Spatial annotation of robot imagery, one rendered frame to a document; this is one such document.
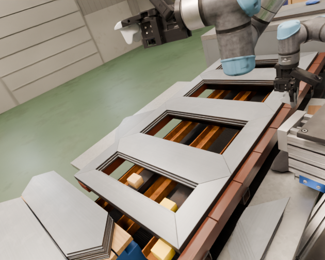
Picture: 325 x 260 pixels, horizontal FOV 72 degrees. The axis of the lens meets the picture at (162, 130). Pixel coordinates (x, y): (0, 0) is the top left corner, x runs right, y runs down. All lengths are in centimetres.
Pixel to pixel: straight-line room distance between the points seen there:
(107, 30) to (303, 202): 833
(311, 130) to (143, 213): 62
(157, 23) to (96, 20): 815
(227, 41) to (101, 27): 829
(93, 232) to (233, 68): 74
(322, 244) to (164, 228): 92
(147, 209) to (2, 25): 755
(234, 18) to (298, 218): 74
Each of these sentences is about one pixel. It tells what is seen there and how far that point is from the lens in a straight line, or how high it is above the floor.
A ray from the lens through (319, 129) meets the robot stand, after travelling 78.
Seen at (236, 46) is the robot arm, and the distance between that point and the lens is 53.
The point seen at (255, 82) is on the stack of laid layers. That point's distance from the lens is 159.
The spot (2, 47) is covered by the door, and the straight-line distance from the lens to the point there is 804.
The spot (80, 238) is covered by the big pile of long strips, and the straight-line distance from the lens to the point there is 96.
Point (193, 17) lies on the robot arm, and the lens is 53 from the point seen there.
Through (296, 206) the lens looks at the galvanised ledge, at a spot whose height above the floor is 68.
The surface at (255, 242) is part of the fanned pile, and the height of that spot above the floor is 72.
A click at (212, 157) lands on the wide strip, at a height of 85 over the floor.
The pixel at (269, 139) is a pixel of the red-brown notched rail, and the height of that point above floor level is 83.
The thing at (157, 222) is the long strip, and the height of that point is 85.
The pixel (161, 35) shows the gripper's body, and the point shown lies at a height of 141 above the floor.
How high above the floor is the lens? 150
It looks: 30 degrees down
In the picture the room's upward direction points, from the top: 21 degrees counter-clockwise
